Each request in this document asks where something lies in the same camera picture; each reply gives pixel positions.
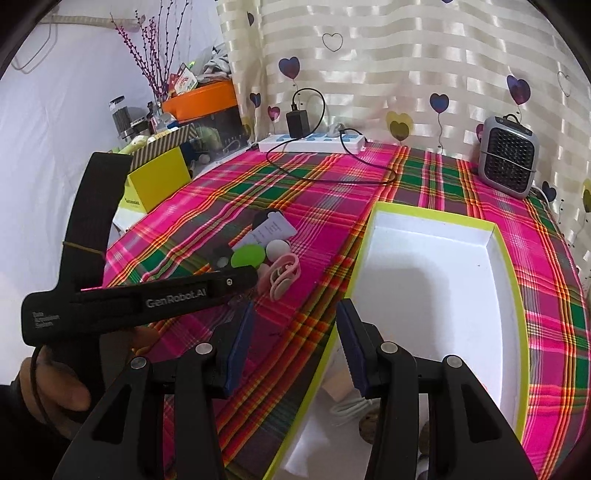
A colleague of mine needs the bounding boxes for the colourful packets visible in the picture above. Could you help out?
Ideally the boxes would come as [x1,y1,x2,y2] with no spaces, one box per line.
[167,65,199,97]

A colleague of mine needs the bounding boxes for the purple flower branches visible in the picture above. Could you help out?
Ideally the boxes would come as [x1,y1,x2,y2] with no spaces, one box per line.
[111,0,190,104]

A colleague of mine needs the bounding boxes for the grey cloth pile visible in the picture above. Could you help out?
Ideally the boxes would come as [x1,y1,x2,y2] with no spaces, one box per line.
[198,44,234,81]

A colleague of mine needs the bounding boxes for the grey space heater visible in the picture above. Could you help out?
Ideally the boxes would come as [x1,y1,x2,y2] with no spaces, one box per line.
[478,114,540,200]

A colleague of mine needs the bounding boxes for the dark glass tank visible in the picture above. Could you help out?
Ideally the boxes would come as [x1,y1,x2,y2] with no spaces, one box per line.
[189,106,252,158]

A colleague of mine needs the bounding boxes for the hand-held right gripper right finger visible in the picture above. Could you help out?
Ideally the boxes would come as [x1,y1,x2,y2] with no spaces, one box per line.
[335,299,539,480]

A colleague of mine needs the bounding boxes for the black charger with cable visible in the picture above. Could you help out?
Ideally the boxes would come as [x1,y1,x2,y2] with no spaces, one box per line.
[267,88,398,186]

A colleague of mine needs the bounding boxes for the striped box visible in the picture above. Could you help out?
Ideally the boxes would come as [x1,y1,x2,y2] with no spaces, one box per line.
[129,127,195,162]

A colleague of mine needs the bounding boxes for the white heater cord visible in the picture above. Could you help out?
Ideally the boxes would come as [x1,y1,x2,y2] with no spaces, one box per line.
[531,185,561,217]

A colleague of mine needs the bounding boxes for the pink green plaid tablecloth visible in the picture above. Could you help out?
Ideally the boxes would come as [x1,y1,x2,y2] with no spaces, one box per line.
[99,141,591,480]

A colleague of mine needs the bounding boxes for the glass jar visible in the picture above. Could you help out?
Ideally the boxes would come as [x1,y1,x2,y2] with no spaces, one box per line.
[110,96,132,139]

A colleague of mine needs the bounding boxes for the orange plastic bin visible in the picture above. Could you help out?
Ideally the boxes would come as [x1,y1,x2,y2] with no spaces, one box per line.
[161,82,238,123]

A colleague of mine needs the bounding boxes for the brown walnut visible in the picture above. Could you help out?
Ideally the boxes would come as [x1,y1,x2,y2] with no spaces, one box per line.
[358,411,378,445]

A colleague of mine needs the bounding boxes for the white power strip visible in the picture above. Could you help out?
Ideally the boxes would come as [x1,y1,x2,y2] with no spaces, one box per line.
[257,130,368,154]

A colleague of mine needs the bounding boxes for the person's left forearm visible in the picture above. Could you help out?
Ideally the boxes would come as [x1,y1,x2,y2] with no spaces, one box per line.
[0,383,79,480]

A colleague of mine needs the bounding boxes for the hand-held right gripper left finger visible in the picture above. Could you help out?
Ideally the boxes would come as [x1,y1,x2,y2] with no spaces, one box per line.
[53,300,257,480]

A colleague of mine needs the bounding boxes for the white side table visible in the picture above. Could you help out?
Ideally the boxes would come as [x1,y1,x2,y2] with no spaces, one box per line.
[113,203,148,236]

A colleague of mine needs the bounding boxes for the white card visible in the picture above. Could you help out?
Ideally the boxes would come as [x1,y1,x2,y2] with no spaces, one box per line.
[238,209,297,252]

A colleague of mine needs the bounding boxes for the yellow cardboard box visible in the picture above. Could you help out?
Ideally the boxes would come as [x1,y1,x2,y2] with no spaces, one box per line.
[124,147,194,214]

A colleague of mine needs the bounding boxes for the person's left hand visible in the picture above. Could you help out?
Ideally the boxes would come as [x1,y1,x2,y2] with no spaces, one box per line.
[19,354,92,415]

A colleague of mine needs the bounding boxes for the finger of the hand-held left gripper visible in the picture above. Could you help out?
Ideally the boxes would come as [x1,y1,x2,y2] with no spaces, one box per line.
[198,267,259,308]

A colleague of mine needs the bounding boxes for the black power adapter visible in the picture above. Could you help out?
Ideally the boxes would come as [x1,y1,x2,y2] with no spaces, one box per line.
[286,110,310,138]

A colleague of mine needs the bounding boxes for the black rectangular gadget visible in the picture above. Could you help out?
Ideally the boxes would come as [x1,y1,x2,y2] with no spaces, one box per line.
[211,247,236,273]

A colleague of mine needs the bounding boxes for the white cable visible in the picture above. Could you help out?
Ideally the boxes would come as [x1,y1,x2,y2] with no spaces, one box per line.
[329,397,380,428]

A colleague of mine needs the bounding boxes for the heart-print striped curtain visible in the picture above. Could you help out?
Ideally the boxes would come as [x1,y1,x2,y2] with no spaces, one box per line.
[217,0,591,278]

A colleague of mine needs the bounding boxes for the pink cable winder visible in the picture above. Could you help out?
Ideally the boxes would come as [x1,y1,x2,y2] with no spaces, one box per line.
[257,253,302,302]

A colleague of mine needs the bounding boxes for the yellow-green shallow box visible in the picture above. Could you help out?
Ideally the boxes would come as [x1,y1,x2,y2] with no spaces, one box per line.
[263,203,532,480]

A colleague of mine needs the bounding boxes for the green round lid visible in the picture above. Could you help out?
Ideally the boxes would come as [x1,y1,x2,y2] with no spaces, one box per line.
[231,244,267,271]

